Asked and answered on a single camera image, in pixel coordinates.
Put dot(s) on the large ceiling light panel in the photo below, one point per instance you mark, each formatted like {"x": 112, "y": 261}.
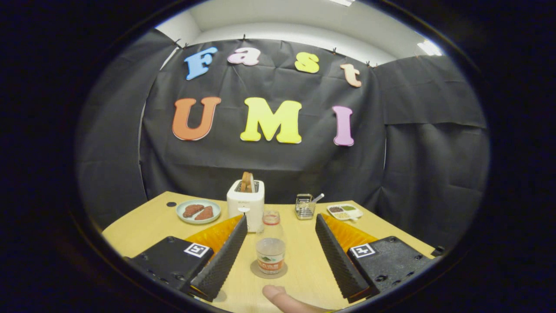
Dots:
{"x": 342, "y": 2}

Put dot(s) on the metal spoon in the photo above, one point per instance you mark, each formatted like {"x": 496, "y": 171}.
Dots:
{"x": 318, "y": 198}

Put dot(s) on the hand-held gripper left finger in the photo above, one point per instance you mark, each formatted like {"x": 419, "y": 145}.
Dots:
{"x": 221, "y": 261}

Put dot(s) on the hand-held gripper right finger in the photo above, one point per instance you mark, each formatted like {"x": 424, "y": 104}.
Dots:
{"x": 341, "y": 263}

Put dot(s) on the clear plastic juice bottle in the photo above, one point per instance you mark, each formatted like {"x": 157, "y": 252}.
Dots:
{"x": 270, "y": 252}

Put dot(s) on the small ceiling light panel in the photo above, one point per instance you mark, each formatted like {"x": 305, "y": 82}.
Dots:
{"x": 429, "y": 48}

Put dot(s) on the pale green plate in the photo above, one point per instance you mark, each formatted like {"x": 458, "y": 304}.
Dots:
{"x": 184, "y": 218}

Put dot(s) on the brown meat piece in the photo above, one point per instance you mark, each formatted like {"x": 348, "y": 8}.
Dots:
{"x": 192, "y": 211}
{"x": 206, "y": 213}

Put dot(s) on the white toaster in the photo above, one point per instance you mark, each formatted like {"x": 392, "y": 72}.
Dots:
{"x": 243, "y": 204}

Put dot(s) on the round brown coaster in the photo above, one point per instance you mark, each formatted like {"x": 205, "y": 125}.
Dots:
{"x": 255, "y": 269}

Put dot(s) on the small black table bracket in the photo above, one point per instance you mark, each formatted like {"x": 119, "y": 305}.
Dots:
{"x": 438, "y": 251}

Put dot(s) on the bread slice in toaster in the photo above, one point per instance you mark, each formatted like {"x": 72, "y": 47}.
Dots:
{"x": 247, "y": 182}

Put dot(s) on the white divided condiment tray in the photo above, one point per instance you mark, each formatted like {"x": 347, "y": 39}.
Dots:
{"x": 345, "y": 212}

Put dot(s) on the wooden table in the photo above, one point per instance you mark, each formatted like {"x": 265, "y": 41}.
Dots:
{"x": 304, "y": 261}

